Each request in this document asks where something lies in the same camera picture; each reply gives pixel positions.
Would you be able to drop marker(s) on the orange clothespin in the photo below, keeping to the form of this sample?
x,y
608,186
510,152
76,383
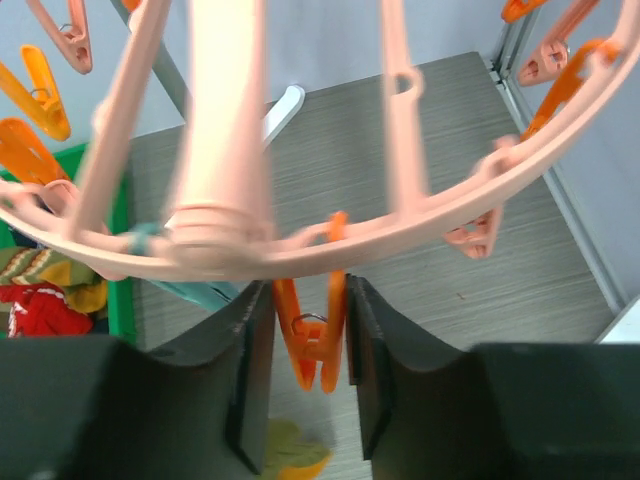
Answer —
x,y
25,156
41,103
314,342
569,82

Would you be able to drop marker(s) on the pink round sock hanger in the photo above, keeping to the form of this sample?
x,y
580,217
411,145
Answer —
x,y
356,192

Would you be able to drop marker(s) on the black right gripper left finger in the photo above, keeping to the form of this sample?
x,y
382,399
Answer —
x,y
95,407

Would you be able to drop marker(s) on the silver rack upright pole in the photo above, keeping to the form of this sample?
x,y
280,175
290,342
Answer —
x,y
171,80

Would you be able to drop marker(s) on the red patterned sock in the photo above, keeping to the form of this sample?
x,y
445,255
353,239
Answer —
x,y
42,310

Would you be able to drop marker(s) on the teal clothespin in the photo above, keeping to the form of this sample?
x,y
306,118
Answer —
x,y
210,296

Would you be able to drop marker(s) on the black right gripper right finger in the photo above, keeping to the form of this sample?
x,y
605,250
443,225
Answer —
x,y
428,410

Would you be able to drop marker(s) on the pink clothespin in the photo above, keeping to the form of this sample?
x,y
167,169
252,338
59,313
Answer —
x,y
71,38
476,239

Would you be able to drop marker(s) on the green plastic tray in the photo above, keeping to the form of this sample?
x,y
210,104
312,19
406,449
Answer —
x,y
39,213

